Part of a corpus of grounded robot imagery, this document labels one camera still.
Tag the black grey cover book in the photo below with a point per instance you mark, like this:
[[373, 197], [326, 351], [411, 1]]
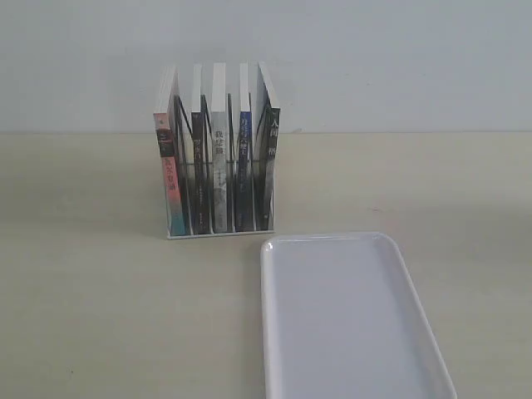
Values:
[[269, 109]]

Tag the white rectangular tray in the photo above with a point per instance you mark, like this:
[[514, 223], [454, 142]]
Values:
[[342, 319]]

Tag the blue moon cover book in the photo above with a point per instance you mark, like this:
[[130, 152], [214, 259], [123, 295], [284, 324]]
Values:
[[245, 129]]

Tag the white wire book rack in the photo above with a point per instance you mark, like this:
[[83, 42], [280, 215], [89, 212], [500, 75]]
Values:
[[186, 173]]

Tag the pink and teal book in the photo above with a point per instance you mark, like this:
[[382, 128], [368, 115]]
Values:
[[165, 129]]

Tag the dark brown thin book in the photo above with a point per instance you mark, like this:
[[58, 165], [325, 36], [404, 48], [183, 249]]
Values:
[[201, 206]]

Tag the grey white book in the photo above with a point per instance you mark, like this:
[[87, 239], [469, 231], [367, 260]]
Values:
[[218, 120]]

